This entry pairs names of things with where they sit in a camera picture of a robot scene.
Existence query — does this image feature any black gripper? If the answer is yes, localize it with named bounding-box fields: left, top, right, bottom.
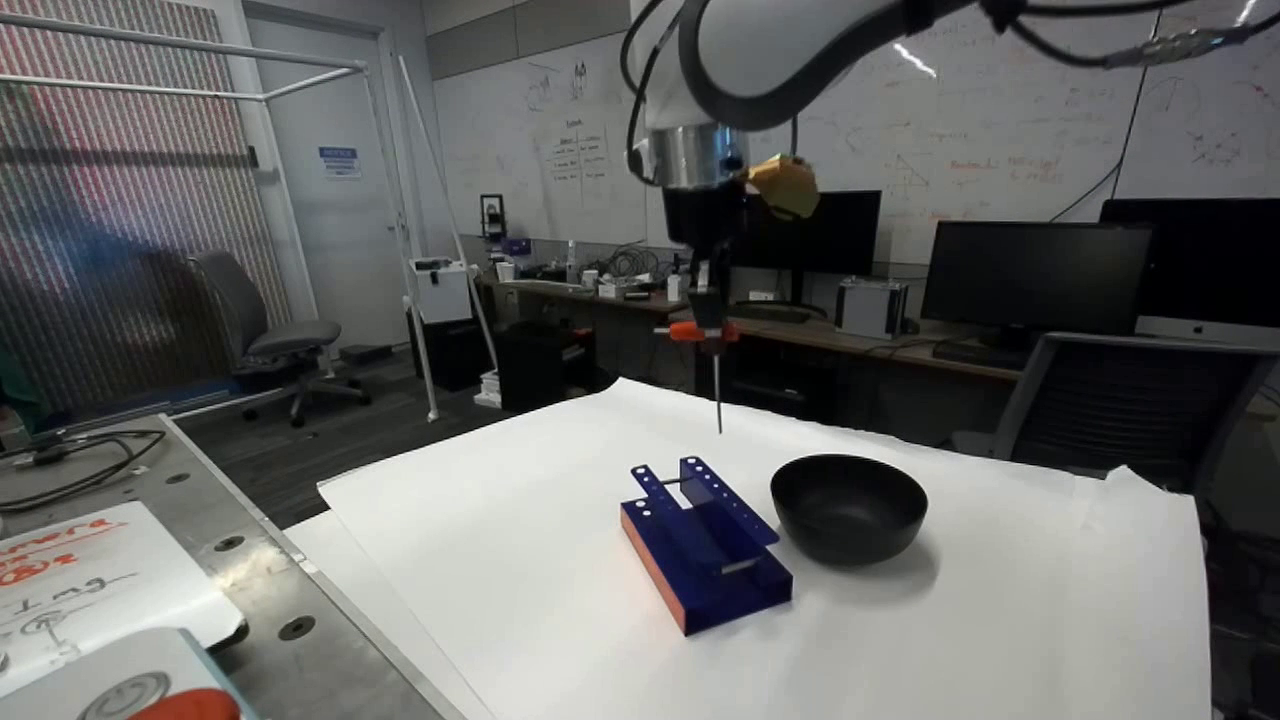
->
left=659, top=176, right=758, bottom=335

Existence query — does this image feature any black bowl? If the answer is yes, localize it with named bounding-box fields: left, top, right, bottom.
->
left=769, top=451, right=931, bottom=572

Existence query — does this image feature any blue tool rack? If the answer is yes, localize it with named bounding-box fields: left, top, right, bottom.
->
left=615, top=451, right=795, bottom=641

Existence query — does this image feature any white and red object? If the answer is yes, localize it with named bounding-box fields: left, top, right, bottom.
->
left=0, top=625, right=262, bottom=720

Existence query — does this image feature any black computer monitor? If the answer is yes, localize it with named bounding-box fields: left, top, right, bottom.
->
left=659, top=184, right=887, bottom=313
left=919, top=216, right=1162, bottom=357
left=1095, top=194, right=1280, bottom=340

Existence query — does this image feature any long wooden office desk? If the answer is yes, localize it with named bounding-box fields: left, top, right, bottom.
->
left=490, top=270, right=1034, bottom=406

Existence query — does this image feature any white box on desk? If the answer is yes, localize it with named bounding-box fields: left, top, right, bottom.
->
left=832, top=270, right=911, bottom=340

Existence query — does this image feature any white storage bin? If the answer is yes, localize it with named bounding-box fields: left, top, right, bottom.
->
left=409, top=256, right=480, bottom=332

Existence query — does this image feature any large white paper sheet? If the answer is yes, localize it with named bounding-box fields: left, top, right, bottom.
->
left=317, top=373, right=1215, bottom=720

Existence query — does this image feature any white door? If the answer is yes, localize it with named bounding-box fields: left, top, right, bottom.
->
left=252, top=19, right=414, bottom=357

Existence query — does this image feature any black mesh office chair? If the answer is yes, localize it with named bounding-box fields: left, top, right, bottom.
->
left=988, top=327, right=1280, bottom=539

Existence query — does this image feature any white paper sheet underneath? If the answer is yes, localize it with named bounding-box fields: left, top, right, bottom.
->
left=280, top=509, right=501, bottom=720

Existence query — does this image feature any grey office chair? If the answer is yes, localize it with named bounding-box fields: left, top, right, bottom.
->
left=190, top=247, right=380, bottom=433

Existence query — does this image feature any paper with orange writing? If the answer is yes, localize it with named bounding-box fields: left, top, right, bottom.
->
left=0, top=498, right=249, bottom=700

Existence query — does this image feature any yellow wrapped wrist mount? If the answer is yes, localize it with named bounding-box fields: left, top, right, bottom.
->
left=744, top=153, right=825, bottom=222

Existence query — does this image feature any black wall device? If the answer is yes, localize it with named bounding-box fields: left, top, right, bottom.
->
left=478, top=187, right=514, bottom=247

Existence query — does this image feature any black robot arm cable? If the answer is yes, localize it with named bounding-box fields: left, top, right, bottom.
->
left=619, top=0, right=977, bottom=136

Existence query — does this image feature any thin black overhead cable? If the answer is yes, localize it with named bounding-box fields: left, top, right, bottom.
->
left=981, top=0, right=1280, bottom=70

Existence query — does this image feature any black cable bundle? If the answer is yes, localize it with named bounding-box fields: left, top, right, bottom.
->
left=0, top=425, right=174, bottom=520

